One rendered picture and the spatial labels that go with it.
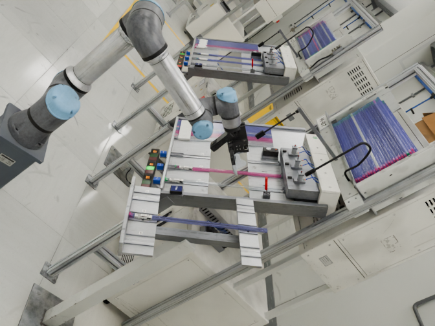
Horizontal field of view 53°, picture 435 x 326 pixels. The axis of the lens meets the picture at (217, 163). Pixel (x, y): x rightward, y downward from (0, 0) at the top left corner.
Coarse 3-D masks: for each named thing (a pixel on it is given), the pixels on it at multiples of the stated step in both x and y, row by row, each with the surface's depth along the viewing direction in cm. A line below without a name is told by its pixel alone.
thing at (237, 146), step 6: (240, 126) 174; (228, 132) 174; (234, 132) 177; (240, 132) 176; (234, 138) 178; (240, 138) 177; (246, 138) 177; (228, 144) 178; (234, 144) 177; (240, 144) 177; (246, 144) 181; (234, 150) 179; (240, 150) 179; (246, 150) 178
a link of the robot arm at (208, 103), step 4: (212, 96) 170; (200, 100) 169; (204, 100) 168; (208, 100) 168; (212, 100) 168; (204, 104) 166; (208, 104) 167; (212, 104) 168; (208, 108) 165; (212, 108) 168; (212, 112) 168; (216, 112) 169
